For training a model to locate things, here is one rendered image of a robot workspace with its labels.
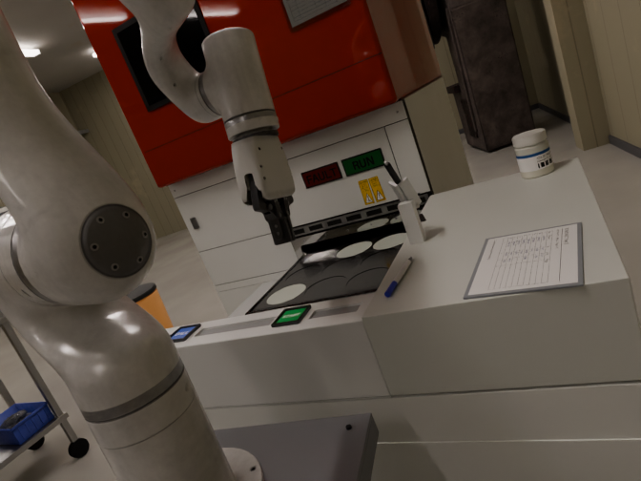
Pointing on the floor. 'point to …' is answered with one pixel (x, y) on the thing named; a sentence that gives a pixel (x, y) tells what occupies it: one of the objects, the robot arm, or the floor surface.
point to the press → (483, 69)
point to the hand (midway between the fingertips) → (281, 230)
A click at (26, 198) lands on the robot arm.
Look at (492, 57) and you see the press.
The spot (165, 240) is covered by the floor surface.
